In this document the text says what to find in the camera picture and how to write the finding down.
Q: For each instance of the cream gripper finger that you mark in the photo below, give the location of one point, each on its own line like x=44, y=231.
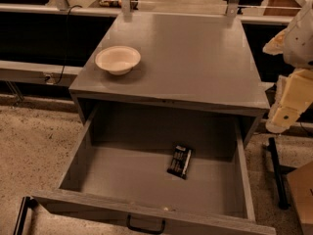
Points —
x=276, y=45
x=294, y=95

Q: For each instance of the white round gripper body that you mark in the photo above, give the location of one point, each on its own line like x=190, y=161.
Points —
x=300, y=43

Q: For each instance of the black rxbar chocolate wrapper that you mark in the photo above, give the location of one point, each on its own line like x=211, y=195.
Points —
x=180, y=161

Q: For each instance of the grey wooden cabinet counter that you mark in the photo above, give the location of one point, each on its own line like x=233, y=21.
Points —
x=199, y=62

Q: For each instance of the open grey wooden drawer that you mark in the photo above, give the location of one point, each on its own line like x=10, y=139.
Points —
x=119, y=167

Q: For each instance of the black metal stand leg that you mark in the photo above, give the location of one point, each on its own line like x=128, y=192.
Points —
x=283, y=199

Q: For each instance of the brown cardboard box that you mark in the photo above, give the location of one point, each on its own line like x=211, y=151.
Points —
x=301, y=186

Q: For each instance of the white ceramic bowl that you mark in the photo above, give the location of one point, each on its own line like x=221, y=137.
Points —
x=118, y=60

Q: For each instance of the black drawer handle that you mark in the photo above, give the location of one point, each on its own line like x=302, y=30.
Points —
x=139, y=226

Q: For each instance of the grey metal rail shelf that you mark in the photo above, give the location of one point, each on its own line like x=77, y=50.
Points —
x=38, y=73

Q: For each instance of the black metal frame lower left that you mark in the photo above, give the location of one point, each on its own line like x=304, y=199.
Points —
x=27, y=204

